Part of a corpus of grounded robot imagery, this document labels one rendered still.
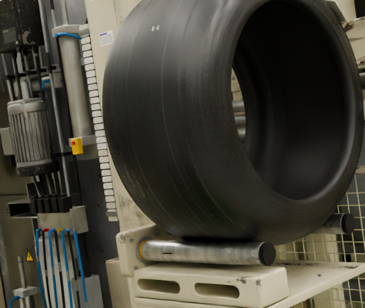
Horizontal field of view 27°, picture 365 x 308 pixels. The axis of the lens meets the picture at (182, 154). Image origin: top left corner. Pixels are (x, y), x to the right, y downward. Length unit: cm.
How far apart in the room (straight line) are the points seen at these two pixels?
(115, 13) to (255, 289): 71
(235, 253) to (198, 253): 10
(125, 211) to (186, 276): 31
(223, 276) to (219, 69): 40
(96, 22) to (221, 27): 49
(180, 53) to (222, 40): 8
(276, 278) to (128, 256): 35
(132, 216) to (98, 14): 47
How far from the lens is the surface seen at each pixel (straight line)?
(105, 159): 185
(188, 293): 157
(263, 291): 145
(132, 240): 166
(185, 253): 158
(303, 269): 173
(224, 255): 150
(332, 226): 168
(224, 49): 139
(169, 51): 138
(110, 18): 177
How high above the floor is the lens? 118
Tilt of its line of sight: 3 degrees down
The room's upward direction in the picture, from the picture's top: 8 degrees counter-clockwise
